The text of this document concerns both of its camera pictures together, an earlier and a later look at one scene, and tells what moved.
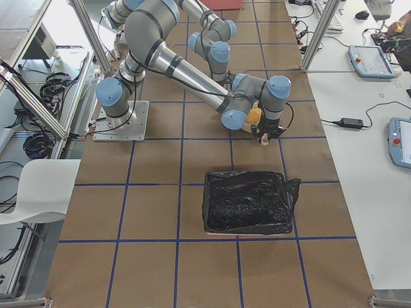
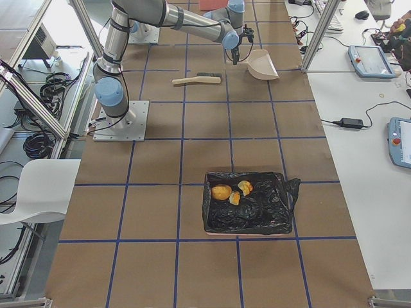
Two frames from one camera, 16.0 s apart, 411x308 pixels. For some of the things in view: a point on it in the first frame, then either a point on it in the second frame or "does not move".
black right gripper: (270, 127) → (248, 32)
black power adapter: (351, 122) does not move
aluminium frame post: (319, 34) does not move
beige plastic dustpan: (248, 128) → (260, 65)
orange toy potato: (254, 116) → (221, 192)
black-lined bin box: (248, 202) does not move
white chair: (44, 188) does not move
